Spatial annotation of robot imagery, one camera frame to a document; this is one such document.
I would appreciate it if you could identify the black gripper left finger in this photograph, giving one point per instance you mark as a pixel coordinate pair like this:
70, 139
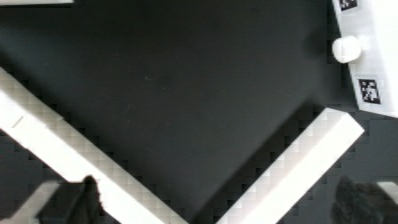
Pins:
61, 204

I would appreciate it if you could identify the small white drawer with knob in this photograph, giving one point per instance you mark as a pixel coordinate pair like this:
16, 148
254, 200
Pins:
365, 49

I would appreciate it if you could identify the large white drawer cabinet box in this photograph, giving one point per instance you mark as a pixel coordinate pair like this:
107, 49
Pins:
32, 2

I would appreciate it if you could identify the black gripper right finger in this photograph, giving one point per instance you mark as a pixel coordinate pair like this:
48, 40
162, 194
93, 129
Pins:
363, 204

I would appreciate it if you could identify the white right fence rail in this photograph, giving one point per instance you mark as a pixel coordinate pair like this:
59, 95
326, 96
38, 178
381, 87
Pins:
295, 170

